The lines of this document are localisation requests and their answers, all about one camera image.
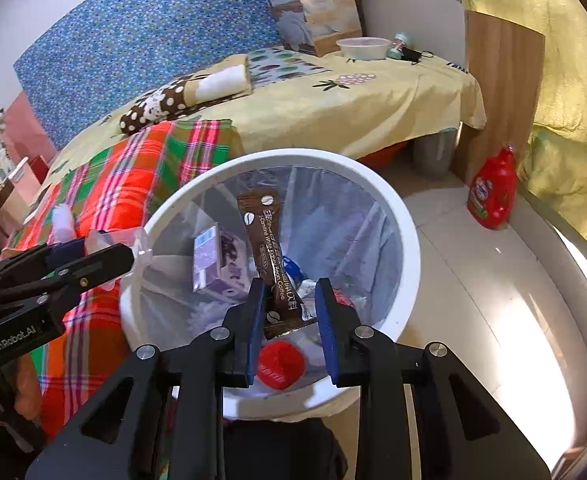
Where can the clear plastic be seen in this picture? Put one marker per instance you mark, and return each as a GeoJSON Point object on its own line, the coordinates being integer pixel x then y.
{"type": "Point", "coordinates": [133, 245]}

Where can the white plastic bowl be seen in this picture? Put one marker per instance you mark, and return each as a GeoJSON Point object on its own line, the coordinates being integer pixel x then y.
{"type": "Point", "coordinates": [363, 49]}

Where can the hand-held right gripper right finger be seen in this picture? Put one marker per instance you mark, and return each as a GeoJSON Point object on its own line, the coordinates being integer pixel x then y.
{"type": "Point", "coordinates": [326, 330]}

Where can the small clear bottle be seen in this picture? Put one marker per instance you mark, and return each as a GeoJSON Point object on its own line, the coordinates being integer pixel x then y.
{"type": "Point", "coordinates": [399, 45]}

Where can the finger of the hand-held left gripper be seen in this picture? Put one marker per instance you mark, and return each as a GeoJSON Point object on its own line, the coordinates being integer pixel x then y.
{"type": "Point", "coordinates": [63, 252]}
{"type": "Point", "coordinates": [98, 262]}

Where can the person's left hand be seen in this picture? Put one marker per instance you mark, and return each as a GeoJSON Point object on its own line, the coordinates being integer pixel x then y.
{"type": "Point", "coordinates": [27, 385]}

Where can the red round lid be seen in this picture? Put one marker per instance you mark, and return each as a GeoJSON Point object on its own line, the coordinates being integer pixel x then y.
{"type": "Point", "coordinates": [281, 365]}

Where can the wooden board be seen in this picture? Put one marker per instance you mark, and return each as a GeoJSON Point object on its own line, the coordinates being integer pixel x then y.
{"type": "Point", "coordinates": [503, 95]}

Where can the purple drink carton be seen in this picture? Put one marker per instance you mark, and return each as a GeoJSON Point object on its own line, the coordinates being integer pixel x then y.
{"type": "Point", "coordinates": [211, 265]}

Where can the blue patterned headboard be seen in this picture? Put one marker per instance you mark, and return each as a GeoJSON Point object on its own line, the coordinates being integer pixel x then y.
{"type": "Point", "coordinates": [138, 35]}

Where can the blue plastic scrap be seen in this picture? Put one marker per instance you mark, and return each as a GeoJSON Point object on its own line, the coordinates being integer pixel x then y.
{"type": "Point", "coordinates": [289, 266]}

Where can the spotted white pillow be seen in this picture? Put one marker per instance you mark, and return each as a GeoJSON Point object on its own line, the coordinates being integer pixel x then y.
{"type": "Point", "coordinates": [283, 62]}

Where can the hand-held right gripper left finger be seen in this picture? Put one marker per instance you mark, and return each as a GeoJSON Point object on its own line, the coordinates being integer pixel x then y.
{"type": "Point", "coordinates": [256, 330]}

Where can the brown polka dot pillow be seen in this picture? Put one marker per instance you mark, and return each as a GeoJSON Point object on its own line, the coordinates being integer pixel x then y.
{"type": "Point", "coordinates": [158, 105]}

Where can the red green plaid blanket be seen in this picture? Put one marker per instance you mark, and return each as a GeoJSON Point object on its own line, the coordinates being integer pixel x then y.
{"type": "Point", "coordinates": [123, 175]}

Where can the small black object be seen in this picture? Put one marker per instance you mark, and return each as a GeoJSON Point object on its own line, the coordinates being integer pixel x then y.
{"type": "Point", "coordinates": [416, 55]}

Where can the white foam net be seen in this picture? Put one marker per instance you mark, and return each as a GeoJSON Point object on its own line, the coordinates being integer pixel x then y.
{"type": "Point", "coordinates": [63, 222]}

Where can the white cabinet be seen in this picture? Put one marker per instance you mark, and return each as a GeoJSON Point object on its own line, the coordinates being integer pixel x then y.
{"type": "Point", "coordinates": [408, 10]}

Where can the orange basin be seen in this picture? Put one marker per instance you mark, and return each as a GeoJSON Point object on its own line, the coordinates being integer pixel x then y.
{"type": "Point", "coordinates": [386, 156]}

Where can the white folded towel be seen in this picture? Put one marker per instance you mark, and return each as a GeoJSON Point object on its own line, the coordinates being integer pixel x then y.
{"type": "Point", "coordinates": [223, 81]}

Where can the brown coffee packet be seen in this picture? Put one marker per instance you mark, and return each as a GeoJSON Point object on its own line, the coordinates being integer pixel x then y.
{"type": "Point", "coordinates": [268, 250]}

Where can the white round trash bin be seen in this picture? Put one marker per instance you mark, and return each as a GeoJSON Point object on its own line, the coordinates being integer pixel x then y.
{"type": "Point", "coordinates": [183, 200]}

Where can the red detergent bottle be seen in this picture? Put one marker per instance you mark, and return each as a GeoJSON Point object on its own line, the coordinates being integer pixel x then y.
{"type": "Point", "coordinates": [491, 195]}

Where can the yellow pineapple print bedsheet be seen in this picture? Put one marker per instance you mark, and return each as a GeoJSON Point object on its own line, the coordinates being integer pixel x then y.
{"type": "Point", "coordinates": [348, 105]}

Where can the printed cardboard box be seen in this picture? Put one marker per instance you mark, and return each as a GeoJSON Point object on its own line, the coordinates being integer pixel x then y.
{"type": "Point", "coordinates": [318, 5]}

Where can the pink storage box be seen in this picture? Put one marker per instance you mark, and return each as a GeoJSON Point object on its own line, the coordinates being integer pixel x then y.
{"type": "Point", "coordinates": [23, 175]}

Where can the yellow curtain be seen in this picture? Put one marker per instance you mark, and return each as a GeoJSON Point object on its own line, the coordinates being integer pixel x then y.
{"type": "Point", "coordinates": [563, 85]}

